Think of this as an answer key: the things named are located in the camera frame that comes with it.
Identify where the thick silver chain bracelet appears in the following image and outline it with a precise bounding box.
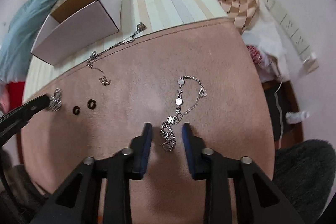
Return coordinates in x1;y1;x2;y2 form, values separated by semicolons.
47;88;64;112

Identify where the silver pendant necklace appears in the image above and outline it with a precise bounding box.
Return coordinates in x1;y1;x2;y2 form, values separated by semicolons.
87;21;148;87

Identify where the silver disc charm bracelet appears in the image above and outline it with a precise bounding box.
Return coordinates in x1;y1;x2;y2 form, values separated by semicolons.
159;75;207;153

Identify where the dark fuzzy cushion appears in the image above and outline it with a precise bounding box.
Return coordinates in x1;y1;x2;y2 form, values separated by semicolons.
273;139;335;223

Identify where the black garment on floor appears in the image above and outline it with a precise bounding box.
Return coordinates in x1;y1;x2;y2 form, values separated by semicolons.
263;81;294;141

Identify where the teal blue duvet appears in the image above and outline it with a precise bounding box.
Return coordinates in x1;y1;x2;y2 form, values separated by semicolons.
1;0;58;85

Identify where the white crumpled sock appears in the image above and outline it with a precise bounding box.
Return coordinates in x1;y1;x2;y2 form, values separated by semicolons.
285;111;310;124

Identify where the white bag red print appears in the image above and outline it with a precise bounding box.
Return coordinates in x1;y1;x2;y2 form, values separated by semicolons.
246;45;277;83

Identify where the white cardboard box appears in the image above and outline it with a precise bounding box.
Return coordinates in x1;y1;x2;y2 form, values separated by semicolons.
31;0;122;66

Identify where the striped table cloth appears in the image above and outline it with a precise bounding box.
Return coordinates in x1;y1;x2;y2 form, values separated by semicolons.
23;0;227;101

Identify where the white charger cable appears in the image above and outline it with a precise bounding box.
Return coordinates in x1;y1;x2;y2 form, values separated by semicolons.
274;54;317;151

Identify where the white wall socket strip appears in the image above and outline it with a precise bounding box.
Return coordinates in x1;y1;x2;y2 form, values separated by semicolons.
262;0;319;74

